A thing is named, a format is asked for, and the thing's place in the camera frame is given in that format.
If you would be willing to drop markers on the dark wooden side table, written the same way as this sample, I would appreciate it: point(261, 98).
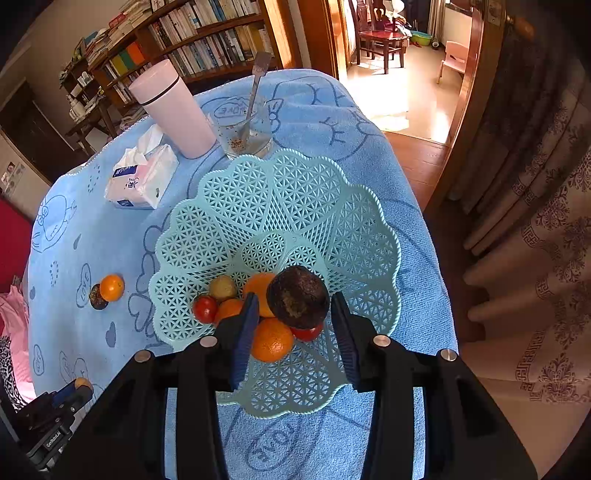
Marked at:
point(90, 117)

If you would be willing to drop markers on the red furniture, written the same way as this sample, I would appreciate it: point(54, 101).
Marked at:
point(14, 240)

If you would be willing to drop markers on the leopard print cloth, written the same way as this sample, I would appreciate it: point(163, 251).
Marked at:
point(9, 369)

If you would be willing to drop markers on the small orange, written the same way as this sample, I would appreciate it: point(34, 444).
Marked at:
point(228, 310)

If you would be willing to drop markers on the rows of books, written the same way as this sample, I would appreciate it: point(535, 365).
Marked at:
point(207, 46)

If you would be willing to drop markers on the red wooden table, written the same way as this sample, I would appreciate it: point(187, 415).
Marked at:
point(385, 36)

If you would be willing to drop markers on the wooden chair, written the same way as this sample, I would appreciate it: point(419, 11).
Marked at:
point(376, 14)

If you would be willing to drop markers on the white tissue pack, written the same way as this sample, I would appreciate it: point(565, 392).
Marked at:
point(138, 184)

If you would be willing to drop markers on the brown wooden door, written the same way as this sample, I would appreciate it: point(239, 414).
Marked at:
point(466, 92)

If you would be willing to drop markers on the small red tomato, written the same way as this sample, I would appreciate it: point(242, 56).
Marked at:
point(205, 308)

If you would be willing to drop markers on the medium orange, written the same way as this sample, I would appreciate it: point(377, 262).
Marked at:
point(112, 287)

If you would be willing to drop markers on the wooden bookshelf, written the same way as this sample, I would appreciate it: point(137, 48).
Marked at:
point(277, 27)

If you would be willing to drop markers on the blue printed towel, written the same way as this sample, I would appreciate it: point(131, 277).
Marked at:
point(115, 240)

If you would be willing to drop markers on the pink cup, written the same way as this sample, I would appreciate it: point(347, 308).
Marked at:
point(175, 115)

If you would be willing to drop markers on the white fridge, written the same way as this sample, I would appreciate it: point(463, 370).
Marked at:
point(14, 161)

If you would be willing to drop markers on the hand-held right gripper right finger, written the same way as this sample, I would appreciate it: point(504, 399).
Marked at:
point(344, 337)

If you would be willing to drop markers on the oval orange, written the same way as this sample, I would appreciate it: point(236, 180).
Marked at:
point(257, 288)

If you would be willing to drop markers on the pink cloth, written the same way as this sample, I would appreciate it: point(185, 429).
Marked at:
point(14, 332)

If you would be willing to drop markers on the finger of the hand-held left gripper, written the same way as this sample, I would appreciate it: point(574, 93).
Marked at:
point(64, 397)
point(82, 402)

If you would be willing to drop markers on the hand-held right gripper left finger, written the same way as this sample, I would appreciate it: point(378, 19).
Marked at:
point(244, 332)

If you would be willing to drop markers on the light blue plastic basket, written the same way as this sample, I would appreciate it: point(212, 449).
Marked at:
point(300, 207)

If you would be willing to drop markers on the large red tomato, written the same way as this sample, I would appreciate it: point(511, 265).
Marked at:
point(307, 333)

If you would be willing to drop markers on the pink child chair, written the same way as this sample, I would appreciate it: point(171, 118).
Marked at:
point(455, 57)

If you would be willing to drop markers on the large round orange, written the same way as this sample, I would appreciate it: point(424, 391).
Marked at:
point(272, 341)

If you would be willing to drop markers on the clear drinking glass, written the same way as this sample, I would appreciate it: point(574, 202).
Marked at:
point(261, 138)

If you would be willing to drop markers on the flat dark brown fruit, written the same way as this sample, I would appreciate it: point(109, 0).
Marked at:
point(96, 301)

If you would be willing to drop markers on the green basin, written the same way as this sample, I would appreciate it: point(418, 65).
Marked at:
point(420, 38)

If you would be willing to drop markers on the patterned curtain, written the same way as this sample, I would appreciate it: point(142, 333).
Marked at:
point(531, 230)

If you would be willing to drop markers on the large dark brown fruit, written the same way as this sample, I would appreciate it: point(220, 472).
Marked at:
point(298, 297)

